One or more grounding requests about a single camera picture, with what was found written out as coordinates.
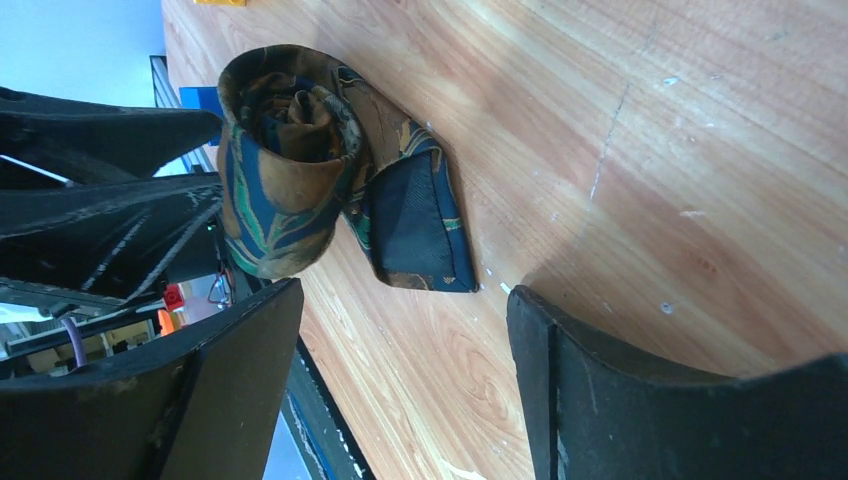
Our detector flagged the colourful toy blocks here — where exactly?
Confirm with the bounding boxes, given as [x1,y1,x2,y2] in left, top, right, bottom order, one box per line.
[193,0,247,7]

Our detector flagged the aluminium frame rail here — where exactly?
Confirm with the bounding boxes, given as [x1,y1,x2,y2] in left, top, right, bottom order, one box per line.
[149,55,215,177]

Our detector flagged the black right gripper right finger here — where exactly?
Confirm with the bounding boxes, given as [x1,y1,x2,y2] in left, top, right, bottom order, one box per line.
[506,285,847,479]

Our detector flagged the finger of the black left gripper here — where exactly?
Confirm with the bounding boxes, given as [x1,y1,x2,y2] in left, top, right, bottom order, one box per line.
[0,86,225,187]
[1,174,222,305]

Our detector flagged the dark patterned necktie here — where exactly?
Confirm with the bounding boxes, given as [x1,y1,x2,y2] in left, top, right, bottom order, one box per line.
[217,44,478,293]

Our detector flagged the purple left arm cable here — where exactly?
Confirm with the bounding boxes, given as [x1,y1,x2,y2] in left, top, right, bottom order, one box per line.
[60,316,89,369]

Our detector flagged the blue toy block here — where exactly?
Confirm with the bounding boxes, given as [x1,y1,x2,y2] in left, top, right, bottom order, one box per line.
[179,86,224,147]

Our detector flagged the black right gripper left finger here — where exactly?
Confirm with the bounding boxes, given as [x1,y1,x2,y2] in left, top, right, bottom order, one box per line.
[1,279,304,479]

